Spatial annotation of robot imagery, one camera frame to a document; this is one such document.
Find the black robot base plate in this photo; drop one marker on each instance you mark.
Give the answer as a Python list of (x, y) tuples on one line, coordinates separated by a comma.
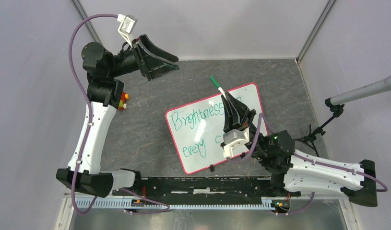
[(226, 190)]

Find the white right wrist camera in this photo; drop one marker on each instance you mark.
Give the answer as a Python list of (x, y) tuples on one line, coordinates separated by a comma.
[(233, 139)]

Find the colourful toy block car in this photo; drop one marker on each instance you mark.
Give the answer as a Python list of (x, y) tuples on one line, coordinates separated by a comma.
[(123, 101)]

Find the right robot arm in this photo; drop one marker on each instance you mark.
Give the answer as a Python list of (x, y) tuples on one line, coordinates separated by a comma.
[(292, 171)]

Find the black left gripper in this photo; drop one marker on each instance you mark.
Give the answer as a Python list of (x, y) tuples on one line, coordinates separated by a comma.
[(155, 51)]

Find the aluminium front frame rail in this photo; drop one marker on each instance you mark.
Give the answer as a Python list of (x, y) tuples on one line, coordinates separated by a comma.
[(304, 185)]

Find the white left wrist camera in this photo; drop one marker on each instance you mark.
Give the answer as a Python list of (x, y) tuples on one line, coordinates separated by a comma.
[(127, 24)]

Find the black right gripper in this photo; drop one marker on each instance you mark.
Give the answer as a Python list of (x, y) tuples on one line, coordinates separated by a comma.
[(231, 120)]

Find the pink framed whiteboard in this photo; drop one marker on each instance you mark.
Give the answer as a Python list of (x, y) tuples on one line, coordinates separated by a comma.
[(197, 132)]

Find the green capped whiteboard marker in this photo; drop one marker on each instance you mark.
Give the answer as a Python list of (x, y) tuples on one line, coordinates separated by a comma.
[(218, 87)]

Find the grey microphone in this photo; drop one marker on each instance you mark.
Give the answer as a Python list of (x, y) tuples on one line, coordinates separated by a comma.
[(360, 93)]

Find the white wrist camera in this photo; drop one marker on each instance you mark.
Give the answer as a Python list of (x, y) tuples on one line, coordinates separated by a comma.
[(233, 139), (127, 24)]

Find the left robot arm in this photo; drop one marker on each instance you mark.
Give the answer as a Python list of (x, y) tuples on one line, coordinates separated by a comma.
[(122, 178)]

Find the black microphone tripod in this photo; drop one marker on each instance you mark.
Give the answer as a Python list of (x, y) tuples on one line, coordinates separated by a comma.
[(309, 139)]

